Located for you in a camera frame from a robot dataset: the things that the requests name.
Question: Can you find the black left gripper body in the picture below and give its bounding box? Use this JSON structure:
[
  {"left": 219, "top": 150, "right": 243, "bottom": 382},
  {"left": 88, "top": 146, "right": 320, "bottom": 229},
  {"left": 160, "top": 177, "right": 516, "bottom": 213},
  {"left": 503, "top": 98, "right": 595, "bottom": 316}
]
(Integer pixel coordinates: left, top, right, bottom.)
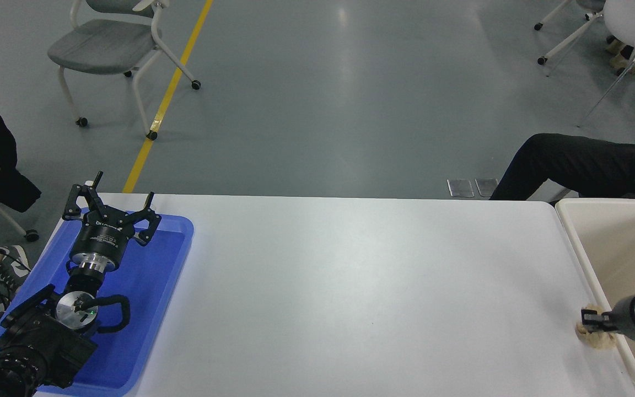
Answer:
[{"left": 72, "top": 207, "right": 136, "bottom": 264}]

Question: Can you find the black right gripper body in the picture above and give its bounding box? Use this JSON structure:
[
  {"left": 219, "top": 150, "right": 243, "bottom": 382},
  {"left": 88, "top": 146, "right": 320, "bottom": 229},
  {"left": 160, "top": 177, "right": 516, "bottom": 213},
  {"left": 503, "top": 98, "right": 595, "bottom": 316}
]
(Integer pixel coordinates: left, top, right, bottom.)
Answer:
[{"left": 610, "top": 295, "right": 635, "bottom": 340}]

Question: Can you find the blue plastic tray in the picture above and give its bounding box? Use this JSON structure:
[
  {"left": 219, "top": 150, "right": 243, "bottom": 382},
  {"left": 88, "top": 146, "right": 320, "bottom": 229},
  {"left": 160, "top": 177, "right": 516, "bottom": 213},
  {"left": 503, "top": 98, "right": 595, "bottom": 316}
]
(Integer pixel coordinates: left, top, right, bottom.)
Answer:
[{"left": 0, "top": 213, "right": 195, "bottom": 396}]

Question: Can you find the large pale plastic bin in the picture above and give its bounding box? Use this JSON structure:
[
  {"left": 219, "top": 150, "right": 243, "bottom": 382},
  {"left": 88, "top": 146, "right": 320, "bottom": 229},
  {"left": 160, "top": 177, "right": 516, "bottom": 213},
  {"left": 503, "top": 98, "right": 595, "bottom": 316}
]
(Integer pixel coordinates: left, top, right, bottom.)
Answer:
[{"left": 555, "top": 197, "right": 635, "bottom": 393}]

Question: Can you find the grey chair with casters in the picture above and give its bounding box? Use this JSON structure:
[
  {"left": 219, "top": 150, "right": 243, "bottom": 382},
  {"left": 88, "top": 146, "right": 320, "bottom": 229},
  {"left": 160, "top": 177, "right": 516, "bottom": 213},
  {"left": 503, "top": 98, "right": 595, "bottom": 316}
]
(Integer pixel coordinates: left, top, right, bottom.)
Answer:
[{"left": 47, "top": 0, "right": 201, "bottom": 140}]

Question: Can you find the white shell chair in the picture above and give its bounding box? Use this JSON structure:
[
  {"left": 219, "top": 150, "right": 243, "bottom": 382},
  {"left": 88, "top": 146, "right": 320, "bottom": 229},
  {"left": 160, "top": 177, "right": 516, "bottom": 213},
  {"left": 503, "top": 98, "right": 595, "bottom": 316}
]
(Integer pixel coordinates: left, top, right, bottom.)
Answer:
[{"left": 578, "top": 0, "right": 635, "bottom": 127}]

